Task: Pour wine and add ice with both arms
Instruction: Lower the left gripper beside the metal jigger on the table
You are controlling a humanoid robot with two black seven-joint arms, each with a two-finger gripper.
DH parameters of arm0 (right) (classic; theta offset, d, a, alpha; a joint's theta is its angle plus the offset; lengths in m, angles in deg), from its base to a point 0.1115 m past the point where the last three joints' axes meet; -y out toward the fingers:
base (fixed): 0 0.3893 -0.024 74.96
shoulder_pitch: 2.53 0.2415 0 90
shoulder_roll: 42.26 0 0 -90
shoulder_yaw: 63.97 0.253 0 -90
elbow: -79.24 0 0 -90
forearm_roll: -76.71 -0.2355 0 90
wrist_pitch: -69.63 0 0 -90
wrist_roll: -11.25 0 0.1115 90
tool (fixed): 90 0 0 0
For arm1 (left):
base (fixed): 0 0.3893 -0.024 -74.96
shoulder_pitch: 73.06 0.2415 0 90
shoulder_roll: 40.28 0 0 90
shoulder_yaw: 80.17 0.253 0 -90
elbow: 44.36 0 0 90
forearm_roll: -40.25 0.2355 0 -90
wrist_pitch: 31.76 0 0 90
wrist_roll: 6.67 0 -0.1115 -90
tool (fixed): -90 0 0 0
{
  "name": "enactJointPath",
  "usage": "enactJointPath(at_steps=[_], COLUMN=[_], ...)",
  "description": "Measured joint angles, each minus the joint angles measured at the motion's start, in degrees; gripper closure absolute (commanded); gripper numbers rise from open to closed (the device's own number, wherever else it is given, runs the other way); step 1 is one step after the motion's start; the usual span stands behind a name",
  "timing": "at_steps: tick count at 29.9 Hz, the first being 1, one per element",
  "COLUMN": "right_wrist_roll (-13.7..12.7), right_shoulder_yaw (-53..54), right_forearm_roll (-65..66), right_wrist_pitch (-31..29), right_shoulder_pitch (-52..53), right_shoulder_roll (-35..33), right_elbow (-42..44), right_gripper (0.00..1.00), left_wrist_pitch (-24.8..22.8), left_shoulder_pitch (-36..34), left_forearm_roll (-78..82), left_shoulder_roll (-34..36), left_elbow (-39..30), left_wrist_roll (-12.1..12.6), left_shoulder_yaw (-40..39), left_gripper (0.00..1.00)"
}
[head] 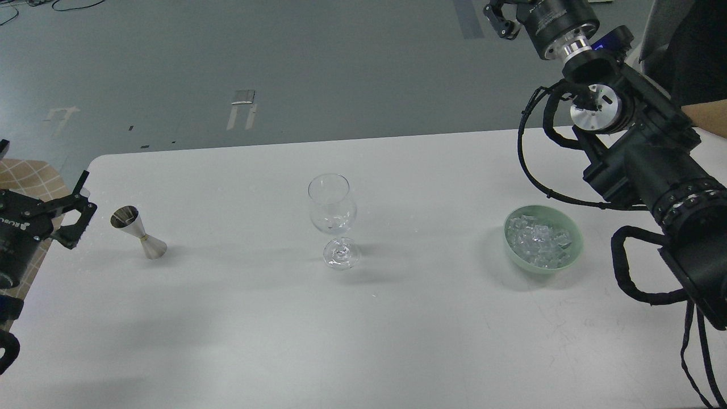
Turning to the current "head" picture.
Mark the clear wine glass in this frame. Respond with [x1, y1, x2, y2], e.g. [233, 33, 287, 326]
[307, 173, 361, 271]

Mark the seated person in jeans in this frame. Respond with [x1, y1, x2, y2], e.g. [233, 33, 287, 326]
[638, 1, 726, 138]

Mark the green bowl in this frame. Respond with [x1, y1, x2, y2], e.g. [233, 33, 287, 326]
[501, 205, 584, 276]

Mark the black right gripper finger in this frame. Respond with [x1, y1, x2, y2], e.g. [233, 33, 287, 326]
[484, 1, 524, 40]

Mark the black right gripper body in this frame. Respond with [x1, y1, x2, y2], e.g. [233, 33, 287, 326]
[520, 1, 600, 60]

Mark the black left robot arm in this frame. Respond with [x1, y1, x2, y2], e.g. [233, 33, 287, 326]
[1, 170, 98, 290]

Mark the pile of clear ice cubes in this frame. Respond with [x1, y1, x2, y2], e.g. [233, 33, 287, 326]
[505, 214, 573, 269]

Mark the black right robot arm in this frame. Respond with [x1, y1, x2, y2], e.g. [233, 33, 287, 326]
[483, 1, 725, 408]

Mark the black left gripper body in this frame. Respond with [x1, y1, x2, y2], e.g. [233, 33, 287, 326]
[1, 190, 54, 285]

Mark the steel double jigger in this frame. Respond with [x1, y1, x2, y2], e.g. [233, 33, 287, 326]
[111, 206, 168, 260]

